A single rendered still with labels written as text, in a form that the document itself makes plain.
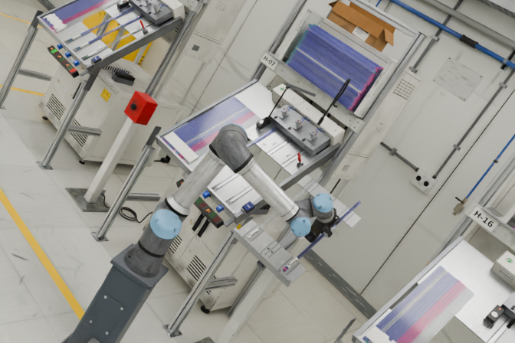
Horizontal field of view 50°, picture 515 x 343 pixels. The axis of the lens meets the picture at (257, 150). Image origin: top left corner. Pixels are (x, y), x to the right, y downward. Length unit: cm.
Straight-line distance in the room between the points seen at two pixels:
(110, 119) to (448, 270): 238
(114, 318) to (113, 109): 187
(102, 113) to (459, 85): 255
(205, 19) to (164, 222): 207
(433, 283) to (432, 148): 190
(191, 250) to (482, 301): 157
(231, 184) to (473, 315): 124
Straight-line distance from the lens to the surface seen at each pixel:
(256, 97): 317
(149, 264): 215
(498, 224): 264
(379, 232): 438
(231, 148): 197
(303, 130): 291
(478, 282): 261
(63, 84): 424
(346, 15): 340
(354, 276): 449
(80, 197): 361
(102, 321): 230
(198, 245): 318
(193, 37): 389
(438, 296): 251
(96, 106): 391
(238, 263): 301
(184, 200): 219
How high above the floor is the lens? 169
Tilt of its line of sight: 15 degrees down
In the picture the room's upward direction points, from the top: 32 degrees clockwise
